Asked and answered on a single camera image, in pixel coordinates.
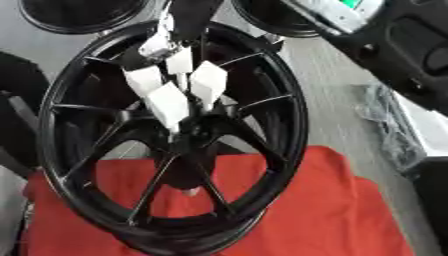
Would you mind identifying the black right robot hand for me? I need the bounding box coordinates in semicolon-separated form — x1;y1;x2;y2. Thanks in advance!
136;0;228;63

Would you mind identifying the white pin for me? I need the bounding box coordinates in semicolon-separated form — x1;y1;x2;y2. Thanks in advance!
143;81;193;144
120;64;168;101
164;46;196;94
187;60;231;113

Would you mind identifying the black round wheel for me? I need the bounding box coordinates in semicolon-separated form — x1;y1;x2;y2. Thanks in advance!
229;0;322;39
15;0;158;35

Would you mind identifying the black spoked wheel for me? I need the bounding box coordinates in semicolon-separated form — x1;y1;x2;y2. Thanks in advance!
35;19;312;256

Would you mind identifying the black round object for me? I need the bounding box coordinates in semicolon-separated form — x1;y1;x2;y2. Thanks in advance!
0;51;56;178

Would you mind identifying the grey plastic bag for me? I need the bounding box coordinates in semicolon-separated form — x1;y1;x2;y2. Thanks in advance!
351;83;429;173

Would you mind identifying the white box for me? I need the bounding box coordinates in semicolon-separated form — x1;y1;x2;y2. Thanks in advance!
393;92;448;158

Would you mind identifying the black box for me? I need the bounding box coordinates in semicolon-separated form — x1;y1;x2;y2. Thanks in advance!
407;155;448;249

